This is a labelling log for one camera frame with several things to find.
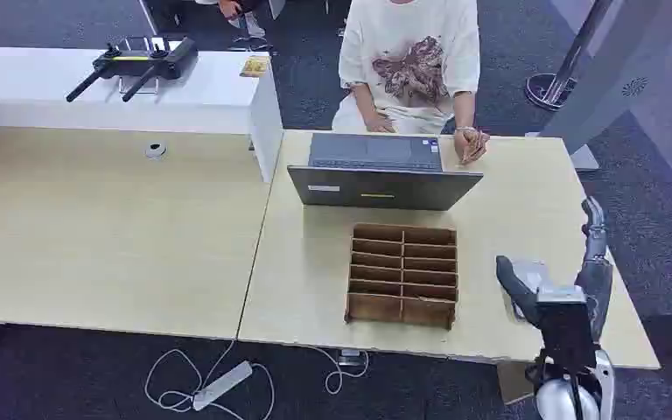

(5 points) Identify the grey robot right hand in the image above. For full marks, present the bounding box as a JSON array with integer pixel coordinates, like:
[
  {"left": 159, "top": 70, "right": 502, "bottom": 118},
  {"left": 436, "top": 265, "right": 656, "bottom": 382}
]
[{"left": 495, "top": 196, "right": 615, "bottom": 344}]

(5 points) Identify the person's left hand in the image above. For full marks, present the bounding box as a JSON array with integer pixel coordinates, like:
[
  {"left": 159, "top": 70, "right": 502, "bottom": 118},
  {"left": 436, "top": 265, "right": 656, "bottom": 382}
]
[{"left": 453, "top": 128, "right": 492, "bottom": 165}]

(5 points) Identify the person's right hand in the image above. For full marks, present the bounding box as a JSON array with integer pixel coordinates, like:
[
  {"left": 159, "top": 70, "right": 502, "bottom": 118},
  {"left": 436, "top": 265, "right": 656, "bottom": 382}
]
[{"left": 365, "top": 111, "right": 397, "bottom": 135}]

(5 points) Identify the grey card reader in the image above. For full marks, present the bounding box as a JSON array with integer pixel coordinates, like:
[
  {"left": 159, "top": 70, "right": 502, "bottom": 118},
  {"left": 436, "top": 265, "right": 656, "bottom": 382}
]
[{"left": 512, "top": 261, "right": 555, "bottom": 291}]

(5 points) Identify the wooden slotted card box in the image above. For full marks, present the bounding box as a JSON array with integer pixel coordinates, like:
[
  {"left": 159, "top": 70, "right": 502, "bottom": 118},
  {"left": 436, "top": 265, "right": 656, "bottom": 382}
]
[{"left": 344, "top": 222, "right": 459, "bottom": 331}]

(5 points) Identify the grey open laptop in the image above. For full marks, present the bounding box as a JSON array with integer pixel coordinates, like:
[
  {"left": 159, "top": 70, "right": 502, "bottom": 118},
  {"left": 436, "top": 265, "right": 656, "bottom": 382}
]
[{"left": 287, "top": 132, "right": 485, "bottom": 212}]

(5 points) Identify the person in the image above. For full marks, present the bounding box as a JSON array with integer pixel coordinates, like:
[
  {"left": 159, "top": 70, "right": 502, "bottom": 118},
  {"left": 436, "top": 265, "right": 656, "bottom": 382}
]
[
  {"left": 193, "top": 0, "right": 287, "bottom": 39},
  {"left": 331, "top": 0, "right": 492, "bottom": 165}
]

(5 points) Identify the small yellow card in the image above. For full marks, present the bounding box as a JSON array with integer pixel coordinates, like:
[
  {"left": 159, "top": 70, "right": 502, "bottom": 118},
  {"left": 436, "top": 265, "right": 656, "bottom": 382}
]
[{"left": 239, "top": 55, "right": 271, "bottom": 79}]

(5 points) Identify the office chair base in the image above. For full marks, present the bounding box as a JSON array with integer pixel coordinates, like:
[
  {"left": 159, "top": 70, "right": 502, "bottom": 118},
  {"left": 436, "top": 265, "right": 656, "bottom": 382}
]
[{"left": 228, "top": 33, "right": 274, "bottom": 54}]

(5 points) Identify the grey standing kiosk panel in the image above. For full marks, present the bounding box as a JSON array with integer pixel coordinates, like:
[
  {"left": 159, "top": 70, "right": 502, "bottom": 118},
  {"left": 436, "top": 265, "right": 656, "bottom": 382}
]
[{"left": 526, "top": 0, "right": 672, "bottom": 172}]

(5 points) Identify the white counter shelf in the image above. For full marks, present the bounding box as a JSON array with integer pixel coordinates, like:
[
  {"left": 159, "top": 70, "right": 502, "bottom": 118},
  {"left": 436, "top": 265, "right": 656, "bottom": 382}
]
[{"left": 0, "top": 45, "right": 284, "bottom": 185}]

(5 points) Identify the black remote controller with antennas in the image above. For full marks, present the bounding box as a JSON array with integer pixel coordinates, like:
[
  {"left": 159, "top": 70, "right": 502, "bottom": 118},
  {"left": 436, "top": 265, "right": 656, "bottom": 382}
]
[{"left": 65, "top": 37, "right": 200, "bottom": 104}]

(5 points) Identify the grey power adapter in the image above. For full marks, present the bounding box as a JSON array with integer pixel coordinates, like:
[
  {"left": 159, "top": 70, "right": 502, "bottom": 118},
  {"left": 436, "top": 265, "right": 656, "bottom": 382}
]
[{"left": 337, "top": 349, "right": 367, "bottom": 368}]

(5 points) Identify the black cabinet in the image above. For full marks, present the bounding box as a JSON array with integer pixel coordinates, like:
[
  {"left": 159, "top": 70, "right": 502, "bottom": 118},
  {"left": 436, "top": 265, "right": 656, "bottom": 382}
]
[{"left": 141, "top": 0, "right": 193, "bottom": 35}]

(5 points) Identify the metal controller stand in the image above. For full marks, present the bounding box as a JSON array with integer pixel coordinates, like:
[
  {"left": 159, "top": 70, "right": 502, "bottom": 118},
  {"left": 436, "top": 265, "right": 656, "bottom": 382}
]
[{"left": 117, "top": 35, "right": 186, "bottom": 95}]

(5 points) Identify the white power strip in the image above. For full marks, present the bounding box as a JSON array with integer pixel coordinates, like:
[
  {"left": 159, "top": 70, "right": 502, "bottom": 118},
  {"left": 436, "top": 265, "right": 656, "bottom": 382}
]
[{"left": 192, "top": 360, "right": 255, "bottom": 412}]

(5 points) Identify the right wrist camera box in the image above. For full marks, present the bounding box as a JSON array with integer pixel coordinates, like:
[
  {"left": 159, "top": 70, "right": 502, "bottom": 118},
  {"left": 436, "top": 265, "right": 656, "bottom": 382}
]
[{"left": 535, "top": 285, "right": 599, "bottom": 375}]

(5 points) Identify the short white cable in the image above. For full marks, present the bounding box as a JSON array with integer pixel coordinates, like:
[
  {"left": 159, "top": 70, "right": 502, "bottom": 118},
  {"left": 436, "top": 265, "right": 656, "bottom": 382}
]
[{"left": 312, "top": 346, "right": 370, "bottom": 396}]

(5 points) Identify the long white cable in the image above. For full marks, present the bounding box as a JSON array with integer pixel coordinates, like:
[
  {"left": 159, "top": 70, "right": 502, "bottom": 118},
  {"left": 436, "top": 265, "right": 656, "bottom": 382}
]
[{"left": 143, "top": 340, "right": 277, "bottom": 420}]

